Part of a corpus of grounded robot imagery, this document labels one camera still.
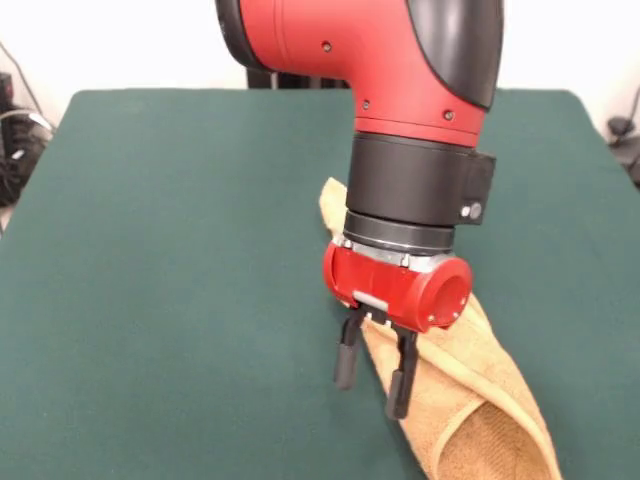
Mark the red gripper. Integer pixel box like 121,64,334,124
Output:
322,239,474,421

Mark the tan terry towel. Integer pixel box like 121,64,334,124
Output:
318,177,561,480

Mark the dark green table cloth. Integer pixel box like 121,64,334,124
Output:
0,88,640,480

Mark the black floor equipment pile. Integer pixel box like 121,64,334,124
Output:
0,72,57,207

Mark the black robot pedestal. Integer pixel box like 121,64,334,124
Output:
244,67,351,91

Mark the black plug with cable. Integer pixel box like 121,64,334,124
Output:
606,115,640,190

